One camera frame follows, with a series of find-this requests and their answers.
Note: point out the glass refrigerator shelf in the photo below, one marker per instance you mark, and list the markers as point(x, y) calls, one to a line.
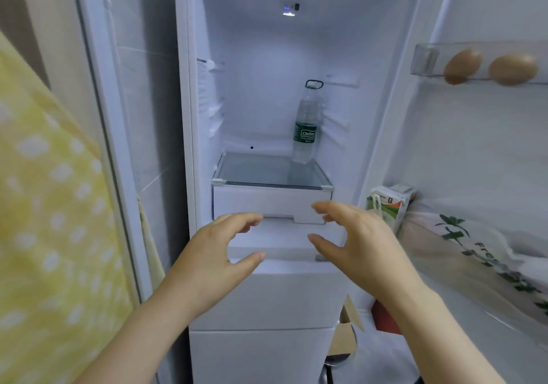
point(265, 169)

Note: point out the person's right thumb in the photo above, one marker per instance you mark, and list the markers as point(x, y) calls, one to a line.
point(325, 244)

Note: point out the clear door egg bin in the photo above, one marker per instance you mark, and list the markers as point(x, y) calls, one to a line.
point(428, 60)

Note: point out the red box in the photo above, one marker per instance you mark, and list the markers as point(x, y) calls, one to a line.
point(385, 317)

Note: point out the white refrigerator door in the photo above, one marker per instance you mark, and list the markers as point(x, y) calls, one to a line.
point(471, 139)

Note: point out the white door frame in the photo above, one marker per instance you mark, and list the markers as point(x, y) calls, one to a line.
point(107, 118)

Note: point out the white refrigerator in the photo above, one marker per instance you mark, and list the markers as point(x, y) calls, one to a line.
point(265, 75)

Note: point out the white crisper drawer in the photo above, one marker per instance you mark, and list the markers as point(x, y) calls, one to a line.
point(257, 201)

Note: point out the leaf print plastic bag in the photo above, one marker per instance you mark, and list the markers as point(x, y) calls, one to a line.
point(462, 251)

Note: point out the green white drink carton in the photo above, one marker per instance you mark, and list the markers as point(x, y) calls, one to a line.
point(391, 206)

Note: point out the brown egg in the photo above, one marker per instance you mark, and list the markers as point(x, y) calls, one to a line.
point(513, 69)
point(462, 66)

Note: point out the pale yellow hanging cloth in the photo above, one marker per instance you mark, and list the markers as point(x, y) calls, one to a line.
point(152, 246)

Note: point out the white freezer drawer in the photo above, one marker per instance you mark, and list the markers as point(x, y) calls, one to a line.
point(291, 298)
point(261, 358)

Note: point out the clear water bottle green label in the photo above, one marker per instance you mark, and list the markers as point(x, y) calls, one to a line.
point(305, 135)

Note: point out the person's left hand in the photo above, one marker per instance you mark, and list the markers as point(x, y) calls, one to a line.
point(201, 264)

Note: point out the person's right forearm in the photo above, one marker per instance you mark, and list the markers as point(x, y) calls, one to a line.
point(436, 341)

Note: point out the person's left forearm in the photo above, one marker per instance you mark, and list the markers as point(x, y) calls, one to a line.
point(141, 345)

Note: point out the refrigerator interior light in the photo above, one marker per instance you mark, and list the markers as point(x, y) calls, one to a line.
point(290, 7)

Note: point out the person's left thumb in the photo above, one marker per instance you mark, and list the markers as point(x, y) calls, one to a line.
point(248, 264)

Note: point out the yellow cloth with white dots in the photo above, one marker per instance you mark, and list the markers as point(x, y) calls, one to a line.
point(51, 234)

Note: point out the person's right hand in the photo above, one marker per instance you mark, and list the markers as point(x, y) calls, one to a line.
point(376, 255)

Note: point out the cardboard box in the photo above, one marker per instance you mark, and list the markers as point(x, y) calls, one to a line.
point(344, 336)

